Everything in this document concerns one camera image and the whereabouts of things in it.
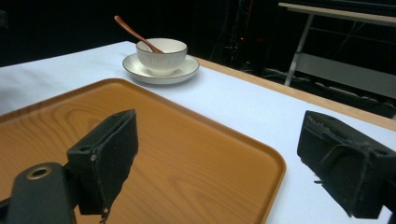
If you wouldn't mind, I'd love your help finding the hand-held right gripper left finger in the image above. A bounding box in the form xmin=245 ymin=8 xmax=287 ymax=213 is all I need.
xmin=66 ymin=108 xmax=139 ymax=224

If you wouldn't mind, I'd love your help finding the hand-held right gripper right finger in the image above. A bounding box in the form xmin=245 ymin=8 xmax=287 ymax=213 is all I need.
xmin=296 ymin=109 xmax=396 ymax=219

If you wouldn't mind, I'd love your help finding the white metal-framed table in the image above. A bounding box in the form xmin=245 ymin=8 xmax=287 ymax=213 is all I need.
xmin=277 ymin=2 xmax=396 ymax=101

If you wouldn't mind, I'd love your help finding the wooden tray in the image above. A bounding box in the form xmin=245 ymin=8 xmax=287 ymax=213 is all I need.
xmin=0 ymin=77 xmax=288 ymax=224

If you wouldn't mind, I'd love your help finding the white tablecloth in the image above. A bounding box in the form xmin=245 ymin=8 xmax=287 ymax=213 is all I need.
xmin=0 ymin=40 xmax=396 ymax=224

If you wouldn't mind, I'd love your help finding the white ribbed bowl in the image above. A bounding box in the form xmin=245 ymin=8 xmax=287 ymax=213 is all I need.
xmin=135 ymin=37 xmax=189 ymax=77

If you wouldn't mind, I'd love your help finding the wooden spoon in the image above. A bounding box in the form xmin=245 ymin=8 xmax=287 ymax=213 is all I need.
xmin=113 ymin=15 xmax=165 ymax=54

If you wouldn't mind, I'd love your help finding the white saucer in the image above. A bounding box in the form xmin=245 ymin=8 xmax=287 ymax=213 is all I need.
xmin=121 ymin=52 xmax=201 ymax=86

